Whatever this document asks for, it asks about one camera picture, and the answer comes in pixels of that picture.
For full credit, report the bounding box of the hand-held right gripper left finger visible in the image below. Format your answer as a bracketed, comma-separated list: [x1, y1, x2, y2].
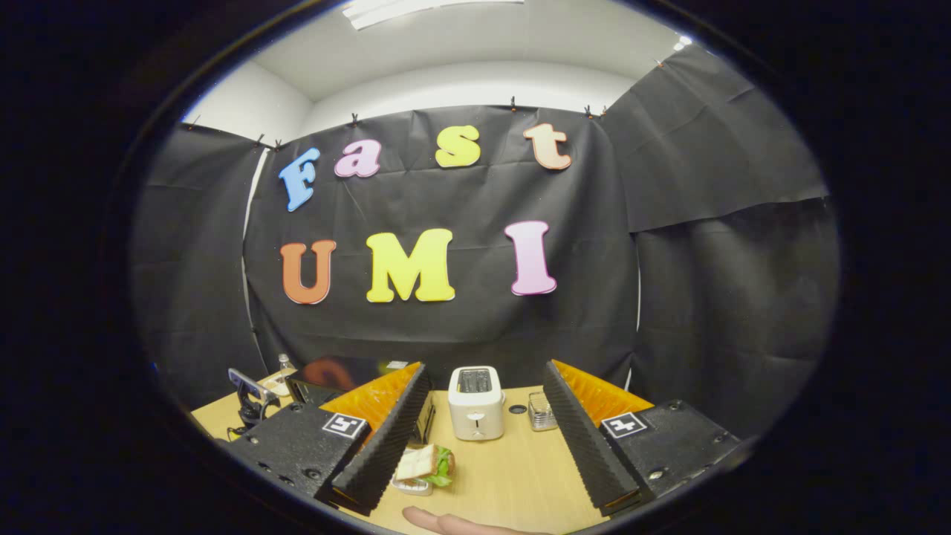
[221, 361, 433, 517]

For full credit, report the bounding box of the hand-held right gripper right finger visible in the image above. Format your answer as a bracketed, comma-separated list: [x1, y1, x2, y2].
[542, 359, 745, 519]

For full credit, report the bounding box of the lettuce sandwich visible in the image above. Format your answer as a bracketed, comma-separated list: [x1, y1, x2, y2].
[394, 444, 456, 489]

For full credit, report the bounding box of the black electric oven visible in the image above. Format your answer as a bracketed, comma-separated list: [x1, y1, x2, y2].
[286, 355, 437, 447]

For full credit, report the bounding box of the clear plastic water bottle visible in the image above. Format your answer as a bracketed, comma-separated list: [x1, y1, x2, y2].
[271, 354, 296, 395]

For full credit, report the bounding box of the white toaster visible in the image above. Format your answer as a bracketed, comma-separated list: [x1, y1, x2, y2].
[447, 366, 506, 442]

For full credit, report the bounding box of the metal wire basket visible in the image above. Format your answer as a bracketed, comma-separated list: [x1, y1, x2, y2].
[528, 392, 559, 432]

